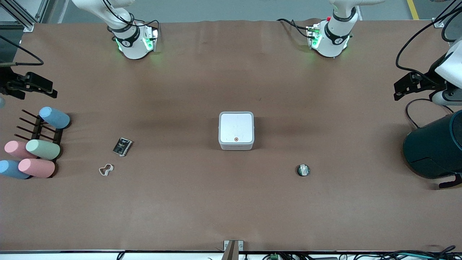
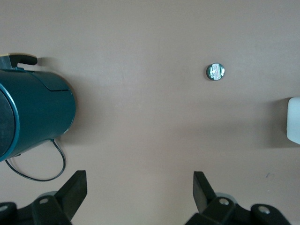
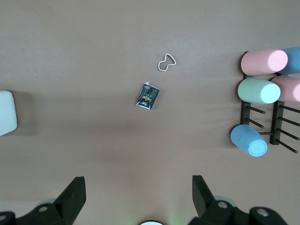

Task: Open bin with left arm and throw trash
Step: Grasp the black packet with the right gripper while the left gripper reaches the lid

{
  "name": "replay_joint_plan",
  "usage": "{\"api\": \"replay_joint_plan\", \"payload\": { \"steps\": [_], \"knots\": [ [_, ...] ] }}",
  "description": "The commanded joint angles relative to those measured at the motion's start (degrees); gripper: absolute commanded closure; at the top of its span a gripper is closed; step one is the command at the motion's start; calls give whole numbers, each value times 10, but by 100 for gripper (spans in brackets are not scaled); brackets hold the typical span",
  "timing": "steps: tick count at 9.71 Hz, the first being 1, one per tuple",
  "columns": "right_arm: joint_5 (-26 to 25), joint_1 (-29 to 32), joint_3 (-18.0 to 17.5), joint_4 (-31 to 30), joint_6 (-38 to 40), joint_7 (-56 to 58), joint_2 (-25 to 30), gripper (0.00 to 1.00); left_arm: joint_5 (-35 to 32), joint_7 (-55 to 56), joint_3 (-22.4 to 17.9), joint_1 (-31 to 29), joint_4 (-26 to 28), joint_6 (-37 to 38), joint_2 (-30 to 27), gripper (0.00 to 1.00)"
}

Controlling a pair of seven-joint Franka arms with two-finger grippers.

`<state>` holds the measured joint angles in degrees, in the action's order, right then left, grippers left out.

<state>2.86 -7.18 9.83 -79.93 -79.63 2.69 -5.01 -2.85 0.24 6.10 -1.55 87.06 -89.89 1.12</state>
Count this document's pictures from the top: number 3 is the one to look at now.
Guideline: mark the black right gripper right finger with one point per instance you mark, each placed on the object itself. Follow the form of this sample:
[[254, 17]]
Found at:
[[206, 208]]

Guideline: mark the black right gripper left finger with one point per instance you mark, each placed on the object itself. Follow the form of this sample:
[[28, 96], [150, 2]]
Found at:
[[68, 206]]

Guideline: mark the white desktop trash bin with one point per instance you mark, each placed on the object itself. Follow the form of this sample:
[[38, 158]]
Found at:
[[7, 112]]

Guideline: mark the black snack packet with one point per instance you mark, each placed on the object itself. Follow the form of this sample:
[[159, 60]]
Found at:
[[147, 96]]

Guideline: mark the blue cup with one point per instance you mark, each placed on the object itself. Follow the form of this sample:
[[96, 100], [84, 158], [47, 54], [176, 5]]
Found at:
[[243, 138], [294, 61]]

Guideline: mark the dark wooden cup rack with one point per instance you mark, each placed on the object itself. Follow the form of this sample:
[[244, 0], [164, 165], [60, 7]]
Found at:
[[276, 122]]

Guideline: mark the green cup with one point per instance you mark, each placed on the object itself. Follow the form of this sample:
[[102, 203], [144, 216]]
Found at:
[[253, 90]]

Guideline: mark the pink cup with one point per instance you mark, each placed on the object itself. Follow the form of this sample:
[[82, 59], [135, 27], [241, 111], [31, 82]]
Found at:
[[260, 62], [290, 90]]

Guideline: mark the brown table cover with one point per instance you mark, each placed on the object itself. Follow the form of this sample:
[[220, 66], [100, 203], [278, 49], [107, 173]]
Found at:
[[93, 58]]

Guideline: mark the white rubber band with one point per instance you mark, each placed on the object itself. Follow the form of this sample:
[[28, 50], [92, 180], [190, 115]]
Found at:
[[159, 65]]

